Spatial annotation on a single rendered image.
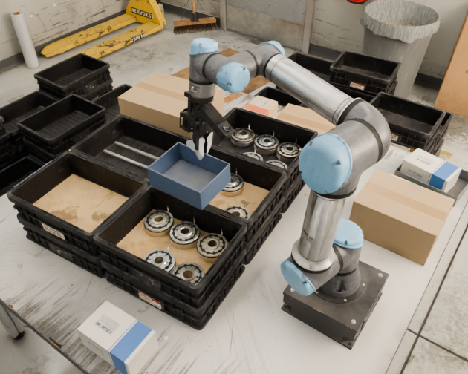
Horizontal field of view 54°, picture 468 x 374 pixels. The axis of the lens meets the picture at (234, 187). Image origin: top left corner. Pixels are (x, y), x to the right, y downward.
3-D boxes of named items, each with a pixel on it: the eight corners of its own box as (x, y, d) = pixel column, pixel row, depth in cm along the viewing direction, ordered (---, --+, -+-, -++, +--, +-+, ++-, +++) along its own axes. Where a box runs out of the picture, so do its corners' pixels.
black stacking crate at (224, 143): (316, 155, 193) (319, 133, 185) (286, 196, 174) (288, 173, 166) (235, 128, 208) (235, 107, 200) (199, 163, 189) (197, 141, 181)
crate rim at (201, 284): (249, 228, 148) (249, 224, 146) (197, 296, 128) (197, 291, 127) (151, 188, 163) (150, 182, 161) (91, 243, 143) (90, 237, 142)
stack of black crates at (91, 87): (93, 107, 347) (80, 52, 317) (122, 120, 334) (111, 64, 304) (50, 132, 322) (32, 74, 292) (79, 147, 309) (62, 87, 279)
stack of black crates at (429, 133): (425, 172, 289) (446, 111, 259) (408, 198, 271) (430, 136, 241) (365, 150, 307) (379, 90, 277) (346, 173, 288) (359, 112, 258)
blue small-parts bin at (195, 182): (231, 180, 140) (230, 163, 135) (201, 210, 131) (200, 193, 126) (180, 158, 149) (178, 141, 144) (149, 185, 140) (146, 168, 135)
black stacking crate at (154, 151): (197, 164, 188) (196, 142, 181) (154, 207, 169) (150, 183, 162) (124, 136, 203) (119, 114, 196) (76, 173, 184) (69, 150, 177)
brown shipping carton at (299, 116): (344, 148, 215) (350, 119, 205) (328, 174, 201) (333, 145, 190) (285, 130, 226) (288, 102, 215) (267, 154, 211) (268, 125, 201)
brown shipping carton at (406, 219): (441, 229, 176) (455, 199, 165) (423, 266, 162) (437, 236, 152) (368, 199, 189) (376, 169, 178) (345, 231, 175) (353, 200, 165)
